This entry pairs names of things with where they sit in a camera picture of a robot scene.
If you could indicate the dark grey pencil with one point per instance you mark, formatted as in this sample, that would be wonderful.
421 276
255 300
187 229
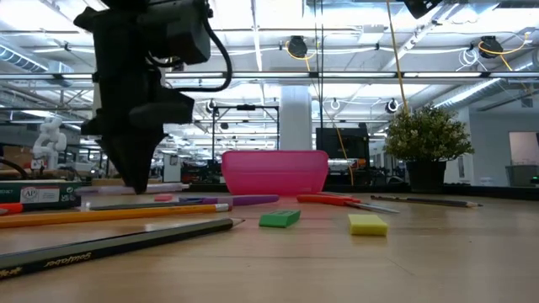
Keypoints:
425 201

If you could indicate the potted green plant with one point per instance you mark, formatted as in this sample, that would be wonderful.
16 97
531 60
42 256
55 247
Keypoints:
427 134

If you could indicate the black metal stand frame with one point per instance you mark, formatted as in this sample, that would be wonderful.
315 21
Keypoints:
246 107

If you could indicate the black Goldfaber pencil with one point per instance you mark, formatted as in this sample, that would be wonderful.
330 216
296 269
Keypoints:
126 242

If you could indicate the yellow orange pencil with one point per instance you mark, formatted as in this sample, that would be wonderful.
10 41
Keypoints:
105 215

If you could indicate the green eraser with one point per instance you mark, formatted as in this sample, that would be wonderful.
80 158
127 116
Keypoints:
279 219

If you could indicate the pink eraser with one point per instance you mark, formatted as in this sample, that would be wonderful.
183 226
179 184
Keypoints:
163 198

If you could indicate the orange marker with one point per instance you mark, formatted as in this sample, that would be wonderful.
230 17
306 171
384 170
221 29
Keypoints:
10 208

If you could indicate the white robot figure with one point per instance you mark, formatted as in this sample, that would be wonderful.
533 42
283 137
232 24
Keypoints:
49 141

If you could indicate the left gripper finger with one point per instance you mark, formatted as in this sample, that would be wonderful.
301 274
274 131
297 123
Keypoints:
152 151
126 160

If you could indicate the pink translucent pencil case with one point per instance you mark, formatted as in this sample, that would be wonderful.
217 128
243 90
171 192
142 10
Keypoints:
273 172

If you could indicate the white pillar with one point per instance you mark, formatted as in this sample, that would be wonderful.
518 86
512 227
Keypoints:
296 118

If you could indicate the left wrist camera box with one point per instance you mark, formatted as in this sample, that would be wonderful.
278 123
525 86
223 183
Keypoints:
189 38

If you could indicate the green yellow crayon box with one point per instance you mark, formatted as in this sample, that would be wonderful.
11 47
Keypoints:
38 194

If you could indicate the yellow eraser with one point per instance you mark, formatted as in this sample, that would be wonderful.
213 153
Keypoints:
367 225

